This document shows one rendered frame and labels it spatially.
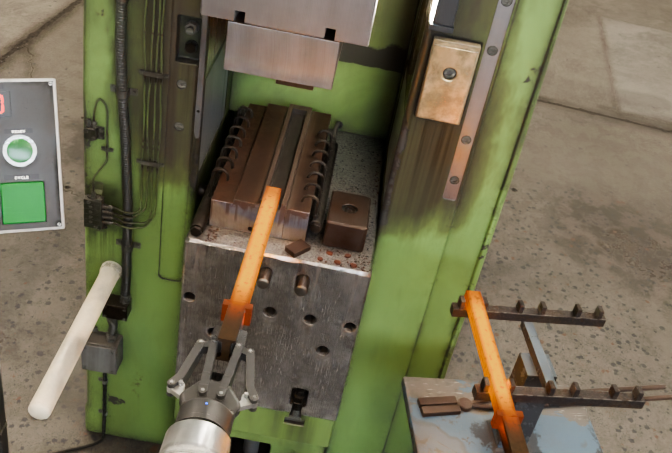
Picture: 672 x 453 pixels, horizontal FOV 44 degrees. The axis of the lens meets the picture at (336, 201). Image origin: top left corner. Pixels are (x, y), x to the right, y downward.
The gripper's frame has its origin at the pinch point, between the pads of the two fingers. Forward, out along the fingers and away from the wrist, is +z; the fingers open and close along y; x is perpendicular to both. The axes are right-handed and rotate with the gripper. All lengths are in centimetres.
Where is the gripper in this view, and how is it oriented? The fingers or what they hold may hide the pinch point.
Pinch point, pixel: (231, 330)
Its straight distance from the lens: 128.4
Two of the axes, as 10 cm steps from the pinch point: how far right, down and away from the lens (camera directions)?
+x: 1.6, -8.0, -5.8
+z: 1.0, -5.7, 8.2
